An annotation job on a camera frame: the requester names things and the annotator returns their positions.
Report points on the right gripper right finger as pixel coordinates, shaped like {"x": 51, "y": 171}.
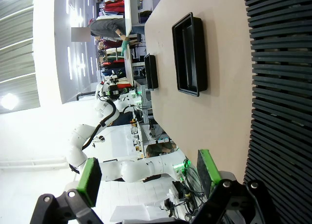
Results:
{"x": 207, "y": 175}

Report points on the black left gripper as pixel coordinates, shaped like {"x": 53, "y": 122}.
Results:
{"x": 114, "y": 90}

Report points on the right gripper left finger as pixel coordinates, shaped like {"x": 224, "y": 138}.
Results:
{"x": 89, "y": 180}

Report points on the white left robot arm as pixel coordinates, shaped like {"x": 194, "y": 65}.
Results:
{"x": 136, "y": 170}

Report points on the black ESD tray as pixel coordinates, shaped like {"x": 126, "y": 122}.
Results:
{"x": 190, "y": 53}
{"x": 151, "y": 73}

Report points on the green gloved right hand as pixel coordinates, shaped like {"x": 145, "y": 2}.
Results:
{"x": 125, "y": 46}

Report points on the clear plastic bin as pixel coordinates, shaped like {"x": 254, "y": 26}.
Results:
{"x": 146, "y": 99}

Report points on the person in dark shirt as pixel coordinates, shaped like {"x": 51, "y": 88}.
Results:
{"x": 104, "y": 26}

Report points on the white table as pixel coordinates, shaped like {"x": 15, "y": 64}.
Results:
{"x": 128, "y": 14}

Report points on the rack of hanging garments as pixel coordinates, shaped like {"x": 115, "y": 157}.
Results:
{"x": 114, "y": 7}

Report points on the round ceiling light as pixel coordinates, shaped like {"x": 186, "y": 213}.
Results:
{"x": 8, "y": 101}

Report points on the black slotted board rack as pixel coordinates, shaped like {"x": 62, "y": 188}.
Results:
{"x": 280, "y": 87}

